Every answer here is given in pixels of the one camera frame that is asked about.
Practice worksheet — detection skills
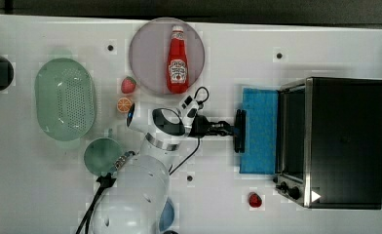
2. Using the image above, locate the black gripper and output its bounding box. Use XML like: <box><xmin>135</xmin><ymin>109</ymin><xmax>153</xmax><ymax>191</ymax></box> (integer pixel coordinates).
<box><xmin>189</xmin><ymin>115</ymin><xmax>235</xmax><ymax>138</ymax></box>

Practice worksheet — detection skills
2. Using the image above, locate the black toaster oven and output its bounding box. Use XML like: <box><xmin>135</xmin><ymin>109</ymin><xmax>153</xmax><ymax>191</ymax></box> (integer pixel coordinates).
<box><xmin>233</xmin><ymin>76</ymin><xmax>382</xmax><ymax>211</ymax></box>

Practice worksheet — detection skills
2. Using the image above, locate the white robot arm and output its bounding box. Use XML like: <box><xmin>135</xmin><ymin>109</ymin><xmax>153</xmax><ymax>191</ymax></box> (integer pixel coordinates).
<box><xmin>84</xmin><ymin>102</ymin><xmax>246</xmax><ymax>234</ymax></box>

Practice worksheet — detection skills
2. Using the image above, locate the red plush ketchup bottle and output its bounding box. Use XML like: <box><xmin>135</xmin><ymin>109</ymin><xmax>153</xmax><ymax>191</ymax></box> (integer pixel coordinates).
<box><xmin>167</xmin><ymin>25</ymin><xmax>189</xmax><ymax>94</ymax></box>

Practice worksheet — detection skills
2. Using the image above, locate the red toy pepper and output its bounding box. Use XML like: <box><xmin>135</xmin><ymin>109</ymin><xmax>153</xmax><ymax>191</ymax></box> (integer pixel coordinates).
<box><xmin>248</xmin><ymin>192</ymin><xmax>262</xmax><ymax>209</ymax></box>

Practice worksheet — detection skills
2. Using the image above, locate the toy orange slice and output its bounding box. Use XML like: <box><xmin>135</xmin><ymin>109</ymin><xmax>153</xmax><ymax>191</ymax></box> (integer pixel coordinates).
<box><xmin>117</xmin><ymin>97</ymin><xmax>133</xmax><ymax>113</ymax></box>

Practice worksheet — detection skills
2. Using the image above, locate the toy strawberry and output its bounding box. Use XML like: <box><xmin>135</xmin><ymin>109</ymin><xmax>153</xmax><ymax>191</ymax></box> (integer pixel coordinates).
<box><xmin>121</xmin><ymin>76</ymin><xmax>136</xmax><ymax>94</ymax></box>

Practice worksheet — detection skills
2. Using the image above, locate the blue bowl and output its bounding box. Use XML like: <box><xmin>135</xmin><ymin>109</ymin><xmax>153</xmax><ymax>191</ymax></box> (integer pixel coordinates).
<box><xmin>159</xmin><ymin>199</ymin><xmax>174</xmax><ymax>231</ymax></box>

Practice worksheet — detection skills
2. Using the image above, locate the grey round plate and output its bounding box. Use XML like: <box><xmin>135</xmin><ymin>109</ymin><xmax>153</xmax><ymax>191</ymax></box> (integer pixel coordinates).
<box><xmin>129</xmin><ymin>18</ymin><xmax>205</xmax><ymax>95</ymax></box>

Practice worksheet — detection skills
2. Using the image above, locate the dark green bowl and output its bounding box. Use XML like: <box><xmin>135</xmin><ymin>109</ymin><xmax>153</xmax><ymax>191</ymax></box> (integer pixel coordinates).
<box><xmin>84</xmin><ymin>137</ymin><xmax>123</xmax><ymax>176</ymax></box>

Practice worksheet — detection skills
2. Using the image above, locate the green perforated colander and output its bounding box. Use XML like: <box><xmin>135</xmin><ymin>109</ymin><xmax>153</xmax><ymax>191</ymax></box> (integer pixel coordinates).
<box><xmin>34</xmin><ymin>58</ymin><xmax>96</xmax><ymax>141</ymax></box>

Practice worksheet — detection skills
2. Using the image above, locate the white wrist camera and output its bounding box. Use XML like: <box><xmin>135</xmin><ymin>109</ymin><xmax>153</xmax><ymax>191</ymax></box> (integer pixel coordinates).
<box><xmin>178</xmin><ymin>96</ymin><xmax>199</xmax><ymax>127</ymax></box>

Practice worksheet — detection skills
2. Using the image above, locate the black cable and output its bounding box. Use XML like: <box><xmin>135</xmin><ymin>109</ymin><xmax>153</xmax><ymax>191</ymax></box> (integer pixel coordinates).
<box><xmin>168</xmin><ymin>86</ymin><xmax>210</xmax><ymax>176</ymax></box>

